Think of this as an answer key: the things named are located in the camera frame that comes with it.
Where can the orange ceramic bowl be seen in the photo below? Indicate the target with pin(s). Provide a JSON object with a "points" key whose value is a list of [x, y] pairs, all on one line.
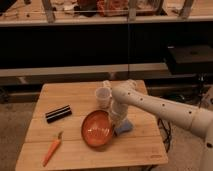
{"points": [[96, 129]]}

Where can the black box on shelf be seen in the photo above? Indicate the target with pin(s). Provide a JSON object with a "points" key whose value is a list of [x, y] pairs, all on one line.
{"points": [[196, 59]]}

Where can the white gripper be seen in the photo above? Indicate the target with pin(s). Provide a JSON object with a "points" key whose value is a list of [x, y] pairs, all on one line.
{"points": [[118, 113]]}

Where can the small white cup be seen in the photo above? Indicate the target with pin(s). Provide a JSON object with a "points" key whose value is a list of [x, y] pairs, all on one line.
{"points": [[106, 83]]}

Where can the white plastic cup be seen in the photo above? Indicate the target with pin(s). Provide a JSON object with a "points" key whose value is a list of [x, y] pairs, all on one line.
{"points": [[103, 96]]}

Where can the wooden table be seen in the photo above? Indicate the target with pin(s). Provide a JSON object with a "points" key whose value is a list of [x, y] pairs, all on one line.
{"points": [[142, 146]]}

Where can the black striped box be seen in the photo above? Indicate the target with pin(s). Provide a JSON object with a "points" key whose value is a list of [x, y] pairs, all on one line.
{"points": [[57, 114]]}

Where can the orange toy carrot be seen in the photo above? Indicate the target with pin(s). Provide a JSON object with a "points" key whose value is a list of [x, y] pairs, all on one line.
{"points": [[55, 144]]}

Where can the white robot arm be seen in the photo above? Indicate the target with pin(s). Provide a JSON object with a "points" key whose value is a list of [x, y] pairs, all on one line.
{"points": [[197, 120]]}

